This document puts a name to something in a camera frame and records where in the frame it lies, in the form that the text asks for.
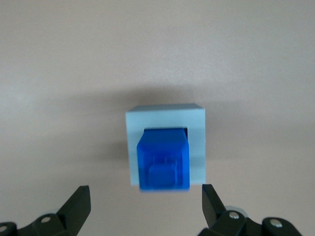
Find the gray square base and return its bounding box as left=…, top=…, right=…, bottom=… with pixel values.
left=125, top=103, right=206, bottom=186

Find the blue plastic part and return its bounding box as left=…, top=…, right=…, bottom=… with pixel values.
left=136, top=128, right=190, bottom=192

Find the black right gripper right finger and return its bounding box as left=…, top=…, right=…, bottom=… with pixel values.
left=198, top=184, right=300, bottom=236

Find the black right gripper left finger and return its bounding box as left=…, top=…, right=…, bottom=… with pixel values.
left=0, top=185, right=92, bottom=236

